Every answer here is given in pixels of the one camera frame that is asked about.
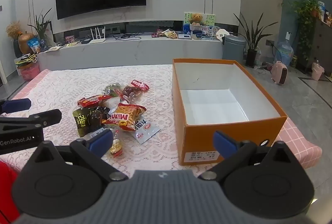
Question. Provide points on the grey trash can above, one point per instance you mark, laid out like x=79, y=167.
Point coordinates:
x=233, y=50

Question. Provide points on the white jar blue lid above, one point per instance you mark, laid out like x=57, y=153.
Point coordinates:
x=197, y=35

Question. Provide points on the dried flower bunch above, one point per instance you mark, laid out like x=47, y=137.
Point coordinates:
x=14, y=29

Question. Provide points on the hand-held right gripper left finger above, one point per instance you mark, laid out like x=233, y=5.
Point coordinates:
x=99, y=141

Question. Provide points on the black flat device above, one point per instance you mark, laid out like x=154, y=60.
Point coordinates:
x=85, y=41

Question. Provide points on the pink card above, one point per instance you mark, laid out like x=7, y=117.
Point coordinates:
x=70, y=39

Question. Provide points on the red snack packet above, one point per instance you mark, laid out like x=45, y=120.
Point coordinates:
x=90, y=101

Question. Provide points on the black snack packet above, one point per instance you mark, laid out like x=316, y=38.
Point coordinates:
x=88, y=120

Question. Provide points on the loose papers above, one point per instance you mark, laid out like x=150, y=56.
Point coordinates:
x=61, y=46

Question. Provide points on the gold vase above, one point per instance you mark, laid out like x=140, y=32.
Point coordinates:
x=24, y=43

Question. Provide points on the blue snack bag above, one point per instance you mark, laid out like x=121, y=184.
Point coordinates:
x=34, y=45

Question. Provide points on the pink storage box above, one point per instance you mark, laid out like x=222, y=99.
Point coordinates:
x=29, y=72

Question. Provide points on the brown meat packet red label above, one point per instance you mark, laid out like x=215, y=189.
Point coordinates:
x=132, y=90

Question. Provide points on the pile of snack packets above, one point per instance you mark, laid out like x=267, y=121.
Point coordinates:
x=166, y=34

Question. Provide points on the brown teddy bear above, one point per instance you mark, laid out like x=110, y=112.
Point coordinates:
x=195, y=19

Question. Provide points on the blue water jug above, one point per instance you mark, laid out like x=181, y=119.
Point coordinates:
x=285, y=54

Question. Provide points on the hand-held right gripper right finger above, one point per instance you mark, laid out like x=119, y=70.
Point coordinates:
x=224, y=144

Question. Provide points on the grey cabinet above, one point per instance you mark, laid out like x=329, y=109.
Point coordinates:
x=321, y=47

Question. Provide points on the white silver snack packet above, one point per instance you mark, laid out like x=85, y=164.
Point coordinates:
x=145, y=132

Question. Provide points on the wall socket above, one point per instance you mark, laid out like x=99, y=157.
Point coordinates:
x=269, y=42

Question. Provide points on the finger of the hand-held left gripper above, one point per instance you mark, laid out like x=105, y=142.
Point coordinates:
x=18, y=105
x=48, y=117

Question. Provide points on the clear packet golden snack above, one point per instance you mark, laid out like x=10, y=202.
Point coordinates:
x=116, y=146

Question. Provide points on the person's red clothing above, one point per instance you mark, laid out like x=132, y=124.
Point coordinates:
x=6, y=182

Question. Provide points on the stack of yellow black packets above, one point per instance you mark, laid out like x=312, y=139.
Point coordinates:
x=26, y=60

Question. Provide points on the green pickled vegetable packet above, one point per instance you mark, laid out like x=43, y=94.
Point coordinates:
x=112, y=89

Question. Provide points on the pink space heater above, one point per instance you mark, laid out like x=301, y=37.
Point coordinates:
x=278, y=73

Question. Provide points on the white router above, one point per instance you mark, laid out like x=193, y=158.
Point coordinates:
x=97, y=38

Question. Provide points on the small pink bin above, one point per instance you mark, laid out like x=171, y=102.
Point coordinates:
x=317, y=72

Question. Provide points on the green picture card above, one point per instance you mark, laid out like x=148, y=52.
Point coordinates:
x=210, y=18

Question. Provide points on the green leafy potted plant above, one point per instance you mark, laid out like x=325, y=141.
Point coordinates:
x=41, y=29

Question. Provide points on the white round device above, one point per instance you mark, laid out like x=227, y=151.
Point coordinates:
x=222, y=34

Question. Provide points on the white flat scale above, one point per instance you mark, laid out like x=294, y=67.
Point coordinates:
x=185, y=36

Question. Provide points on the orange cardboard box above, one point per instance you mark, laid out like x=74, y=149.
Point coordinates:
x=228, y=133

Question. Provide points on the white marble TV console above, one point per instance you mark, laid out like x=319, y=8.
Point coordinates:
x=129, y=53

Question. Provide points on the ivy plant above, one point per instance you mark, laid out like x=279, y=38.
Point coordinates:
x=306, y=14

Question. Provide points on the tall plant black pot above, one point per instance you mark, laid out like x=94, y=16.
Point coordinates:
x=251, y=56

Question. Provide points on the orange striped chips packet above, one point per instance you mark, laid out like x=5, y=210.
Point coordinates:
x=124, y=116

